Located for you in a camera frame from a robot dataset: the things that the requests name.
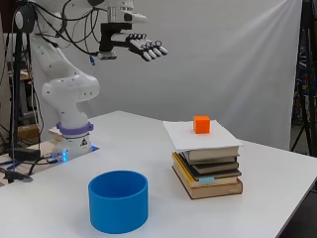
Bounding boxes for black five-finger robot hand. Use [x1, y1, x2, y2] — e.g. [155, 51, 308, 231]
[112, 32, 169, 62]

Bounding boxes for orange cube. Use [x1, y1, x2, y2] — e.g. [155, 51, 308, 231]
[192, 115, 212, 135]

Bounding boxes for white backdrop sheet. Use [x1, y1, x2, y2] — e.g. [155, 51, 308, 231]
[29, 0, 303, 152]

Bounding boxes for grey book with pale pages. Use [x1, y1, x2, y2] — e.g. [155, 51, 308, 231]
[182, 145, 241, 163]

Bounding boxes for thin dark book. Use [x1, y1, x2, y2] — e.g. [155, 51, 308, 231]
[183, 154, 240, 167]

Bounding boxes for dark brown book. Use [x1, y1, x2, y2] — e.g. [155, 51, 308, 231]
[189, 161, 240, 176]

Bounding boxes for black stand with round head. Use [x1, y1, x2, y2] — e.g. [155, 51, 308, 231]
[7, 0, 38, 161]

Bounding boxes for black book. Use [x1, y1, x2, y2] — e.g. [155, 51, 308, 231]
[177, 152, 243, 181]

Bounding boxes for yellow book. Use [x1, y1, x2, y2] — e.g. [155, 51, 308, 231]
[170, 152, 240, 188]

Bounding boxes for thick brown book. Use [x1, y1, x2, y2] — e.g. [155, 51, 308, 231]
[171, 165, 245, 200]

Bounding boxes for blue round tub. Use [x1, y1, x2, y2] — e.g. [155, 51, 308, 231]
[87, 170, 150, 235]

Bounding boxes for black power box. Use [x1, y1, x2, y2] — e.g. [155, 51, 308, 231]
[13, 147, 43, 163]

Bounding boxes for black tripod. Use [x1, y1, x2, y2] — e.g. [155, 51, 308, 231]
[289, 0, 317, 157]

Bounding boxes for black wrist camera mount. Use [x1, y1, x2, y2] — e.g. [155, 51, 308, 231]
[96, 22, 134, 61]

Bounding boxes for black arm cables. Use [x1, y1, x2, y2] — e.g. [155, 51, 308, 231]
[33, 0, 110, 66]

